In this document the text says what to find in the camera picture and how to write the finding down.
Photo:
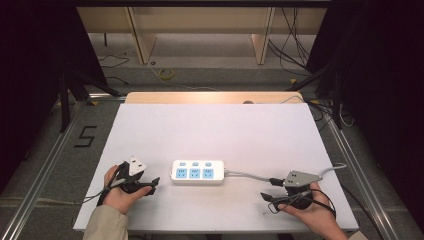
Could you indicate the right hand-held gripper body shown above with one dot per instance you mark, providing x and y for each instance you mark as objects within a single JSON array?
[{"x": 300, "y": 180}]

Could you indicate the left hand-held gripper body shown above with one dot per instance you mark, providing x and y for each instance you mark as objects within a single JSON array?
[{"x": 133, "y": 178}]

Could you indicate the person's left hand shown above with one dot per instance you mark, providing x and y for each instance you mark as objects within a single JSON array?
[{"x": 118, "y": 198}]

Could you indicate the person's right hand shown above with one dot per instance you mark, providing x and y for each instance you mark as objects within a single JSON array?
[{"x": 316, "y": 216}]

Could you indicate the white power strip blue sockets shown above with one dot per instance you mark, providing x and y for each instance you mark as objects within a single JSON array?
[{"x": 197, "y": 172}]

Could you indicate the white foam board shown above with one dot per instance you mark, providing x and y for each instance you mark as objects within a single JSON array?
[{"x": 216, "y": 133}]

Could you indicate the black metal stand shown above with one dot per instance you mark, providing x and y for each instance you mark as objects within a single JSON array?
[
  {"x": 336, "y": 100},
  {"x": 65, "y": 100}
]

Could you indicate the yellow tape roll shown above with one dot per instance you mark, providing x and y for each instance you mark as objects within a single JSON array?
[{"x": 165, "y": 74}]

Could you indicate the black curtain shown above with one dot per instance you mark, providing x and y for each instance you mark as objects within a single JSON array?
[
  {"x": 383, "y": 83},
  {"x": 33, "y": 83}
]

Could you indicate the beige wooden desk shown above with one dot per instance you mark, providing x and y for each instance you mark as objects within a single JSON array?
[{"x": 200, "y": 20}]

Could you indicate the aluminium floor rail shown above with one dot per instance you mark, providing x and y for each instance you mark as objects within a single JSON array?
[
  {"x": 363, "y": 180},
  {"x": 43, "y": 170}
]

